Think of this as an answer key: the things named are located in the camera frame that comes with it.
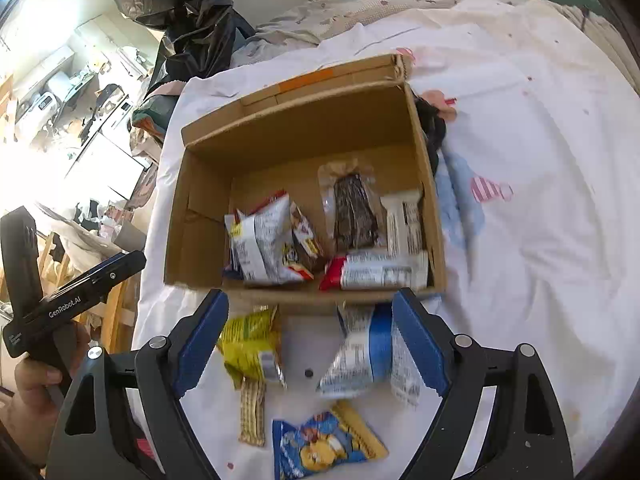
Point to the blue cartoon snack packet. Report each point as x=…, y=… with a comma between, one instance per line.
x=310, y=445

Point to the red and white bar packet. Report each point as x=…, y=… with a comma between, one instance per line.
x=375, y=272

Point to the wide red and white packet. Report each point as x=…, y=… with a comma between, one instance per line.
x=260, y=245

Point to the pile of clothes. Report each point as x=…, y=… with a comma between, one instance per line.
x=152, y=115

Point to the blue and white snack packet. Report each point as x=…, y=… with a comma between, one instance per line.
x=350, y=355

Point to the brown cardboard box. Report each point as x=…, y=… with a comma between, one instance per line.
x=295, y=135

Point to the small brown chocolate packet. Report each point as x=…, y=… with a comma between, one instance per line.
x=306, y=240

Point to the yellow snack packet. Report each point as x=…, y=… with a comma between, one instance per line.
x=245, y=335

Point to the beige wafer packet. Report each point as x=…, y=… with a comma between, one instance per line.
x=252, y=410

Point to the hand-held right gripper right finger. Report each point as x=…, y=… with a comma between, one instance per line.
x=420, y=345

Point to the black garbage bag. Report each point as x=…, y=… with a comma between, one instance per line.
x=190, y=25

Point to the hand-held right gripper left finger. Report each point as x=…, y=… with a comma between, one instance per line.
x=200, y=345

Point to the floral quilt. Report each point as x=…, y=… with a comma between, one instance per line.
x=350, y=15

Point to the clear white barcode packet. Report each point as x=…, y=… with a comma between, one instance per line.
x=402, y=222

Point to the wooden rack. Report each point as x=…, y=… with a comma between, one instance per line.
x=117, y=310

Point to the dark brownie packet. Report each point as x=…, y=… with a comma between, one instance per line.
x=352, y=205

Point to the person's left hand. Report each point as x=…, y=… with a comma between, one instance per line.
x=32, y=400

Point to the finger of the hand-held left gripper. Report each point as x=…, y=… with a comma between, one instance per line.
x=120, y=272
x=107, y=263

